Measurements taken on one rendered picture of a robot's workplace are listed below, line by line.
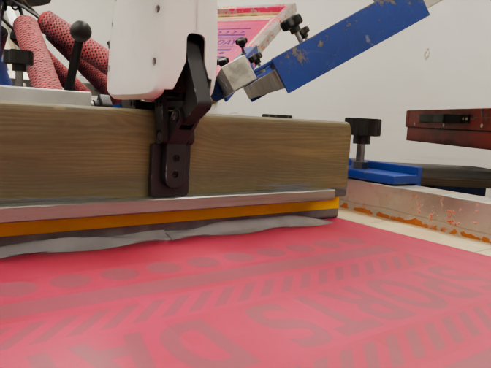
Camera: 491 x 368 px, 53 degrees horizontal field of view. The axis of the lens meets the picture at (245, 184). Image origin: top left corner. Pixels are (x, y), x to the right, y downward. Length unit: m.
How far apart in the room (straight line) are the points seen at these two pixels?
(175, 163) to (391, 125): 2.43
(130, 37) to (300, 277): 0.21
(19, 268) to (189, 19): 0.19
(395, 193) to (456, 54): 2.08
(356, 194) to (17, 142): 0.37
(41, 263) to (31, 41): 0.77
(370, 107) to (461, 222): 2.37
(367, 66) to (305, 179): 2.45
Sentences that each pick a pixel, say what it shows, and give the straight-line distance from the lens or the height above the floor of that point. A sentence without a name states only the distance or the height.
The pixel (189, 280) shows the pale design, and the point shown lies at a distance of 0.30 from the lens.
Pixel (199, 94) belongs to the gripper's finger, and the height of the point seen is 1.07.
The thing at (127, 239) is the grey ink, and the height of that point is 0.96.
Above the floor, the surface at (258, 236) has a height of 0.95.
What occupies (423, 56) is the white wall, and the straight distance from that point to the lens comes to 2.69.
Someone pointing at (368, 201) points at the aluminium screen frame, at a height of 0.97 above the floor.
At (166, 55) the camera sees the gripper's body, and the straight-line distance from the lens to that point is 0.34.
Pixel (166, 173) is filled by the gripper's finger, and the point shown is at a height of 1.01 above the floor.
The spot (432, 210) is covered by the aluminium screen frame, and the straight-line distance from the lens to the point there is 0.52.
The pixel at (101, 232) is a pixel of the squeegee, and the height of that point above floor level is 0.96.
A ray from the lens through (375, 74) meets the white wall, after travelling 2.86.
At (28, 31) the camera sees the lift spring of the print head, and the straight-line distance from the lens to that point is 1.10.
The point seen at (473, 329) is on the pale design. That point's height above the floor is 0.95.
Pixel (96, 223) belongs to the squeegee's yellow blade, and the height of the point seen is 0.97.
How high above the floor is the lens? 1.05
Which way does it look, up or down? 8 degrees down
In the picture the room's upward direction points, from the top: 3 degrees clockwise
